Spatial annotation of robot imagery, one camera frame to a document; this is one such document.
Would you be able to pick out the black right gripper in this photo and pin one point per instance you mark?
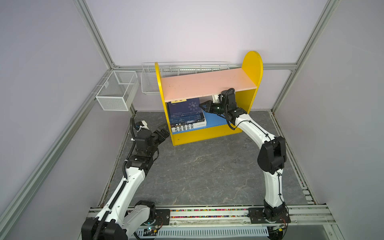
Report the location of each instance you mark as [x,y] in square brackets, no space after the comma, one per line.
[210,104]

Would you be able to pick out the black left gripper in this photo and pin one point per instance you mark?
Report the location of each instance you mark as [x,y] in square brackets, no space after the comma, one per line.
[161,138]

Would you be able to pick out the white book black text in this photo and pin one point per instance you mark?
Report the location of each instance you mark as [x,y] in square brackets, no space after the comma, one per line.
[190,125]

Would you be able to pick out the blue book yellow label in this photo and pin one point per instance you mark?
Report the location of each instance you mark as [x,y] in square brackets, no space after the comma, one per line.
[188,108]

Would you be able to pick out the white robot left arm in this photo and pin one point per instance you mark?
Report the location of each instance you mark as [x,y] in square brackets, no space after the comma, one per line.
[113,222]

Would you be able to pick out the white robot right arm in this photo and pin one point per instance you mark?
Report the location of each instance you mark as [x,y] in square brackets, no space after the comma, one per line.
[272,156]

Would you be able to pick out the yellow wooden bookshelf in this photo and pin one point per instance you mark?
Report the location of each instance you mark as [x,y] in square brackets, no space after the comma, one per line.
[245,80]

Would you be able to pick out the white mesh basket box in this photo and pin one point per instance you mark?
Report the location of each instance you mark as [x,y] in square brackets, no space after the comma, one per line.
[118,91]

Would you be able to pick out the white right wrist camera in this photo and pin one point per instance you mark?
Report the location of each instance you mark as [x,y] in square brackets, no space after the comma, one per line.
[216,98]

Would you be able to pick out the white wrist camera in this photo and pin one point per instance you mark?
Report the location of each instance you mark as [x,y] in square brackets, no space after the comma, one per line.
[216,98]
[142,125]

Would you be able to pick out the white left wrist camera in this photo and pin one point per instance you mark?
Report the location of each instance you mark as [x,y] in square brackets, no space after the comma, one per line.
[142,125]

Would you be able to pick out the white wire rack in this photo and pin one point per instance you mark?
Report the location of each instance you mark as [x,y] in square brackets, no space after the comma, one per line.
[149,80]

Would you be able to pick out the white vented cable duct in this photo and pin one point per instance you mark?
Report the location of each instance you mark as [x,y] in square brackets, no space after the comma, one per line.
[203,233]

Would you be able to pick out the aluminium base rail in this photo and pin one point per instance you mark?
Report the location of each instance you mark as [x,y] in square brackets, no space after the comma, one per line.
[238,216]

